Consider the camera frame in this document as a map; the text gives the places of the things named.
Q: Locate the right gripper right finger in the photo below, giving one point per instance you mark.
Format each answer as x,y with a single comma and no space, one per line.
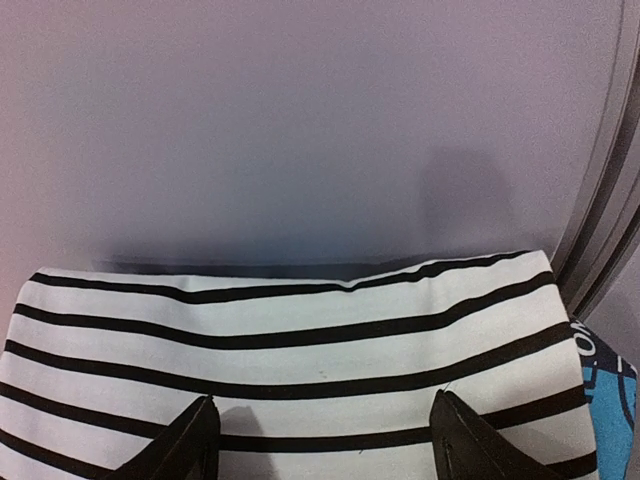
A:
466,447

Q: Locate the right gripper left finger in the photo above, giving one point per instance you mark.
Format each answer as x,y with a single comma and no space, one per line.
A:
188,448

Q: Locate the black white striped shirt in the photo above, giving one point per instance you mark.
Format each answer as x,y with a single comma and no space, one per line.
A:
313,378

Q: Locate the blue orange patterned shorts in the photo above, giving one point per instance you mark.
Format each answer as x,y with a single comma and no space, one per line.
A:
610,384

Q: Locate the right aluminium corner post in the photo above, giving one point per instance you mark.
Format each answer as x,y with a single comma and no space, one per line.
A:
603,231

